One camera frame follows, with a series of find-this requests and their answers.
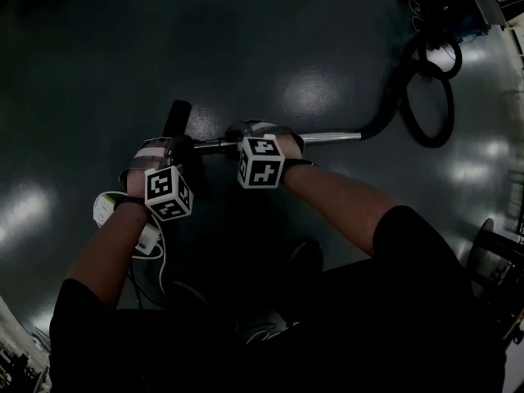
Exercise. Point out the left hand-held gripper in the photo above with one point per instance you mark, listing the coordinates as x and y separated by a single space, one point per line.
168 192

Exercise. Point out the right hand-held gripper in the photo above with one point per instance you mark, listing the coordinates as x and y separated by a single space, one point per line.
262 162

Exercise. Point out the metal vacuum tube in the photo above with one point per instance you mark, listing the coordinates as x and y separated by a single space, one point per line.
327 137

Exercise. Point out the person's right forearm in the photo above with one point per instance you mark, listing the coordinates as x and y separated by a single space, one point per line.
340 203

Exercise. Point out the person's left forearm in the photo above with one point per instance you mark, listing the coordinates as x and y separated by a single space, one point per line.
110 252

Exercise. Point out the dark vacuum cleaner body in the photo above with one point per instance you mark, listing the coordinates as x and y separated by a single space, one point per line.
434 10

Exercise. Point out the person's right hand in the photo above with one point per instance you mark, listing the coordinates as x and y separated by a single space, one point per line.
294 147

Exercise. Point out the person's left hand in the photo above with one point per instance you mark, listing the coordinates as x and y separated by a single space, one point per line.
135 184

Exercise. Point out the white power strip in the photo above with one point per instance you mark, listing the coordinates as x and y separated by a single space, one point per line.
102 207

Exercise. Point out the person's left shoe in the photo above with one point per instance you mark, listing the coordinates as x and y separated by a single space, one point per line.
188 291

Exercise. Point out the person's black t-shirt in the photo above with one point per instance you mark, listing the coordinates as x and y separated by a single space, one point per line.
286 342

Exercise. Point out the grey flat panel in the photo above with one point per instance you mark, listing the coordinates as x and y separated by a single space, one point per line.
485 2

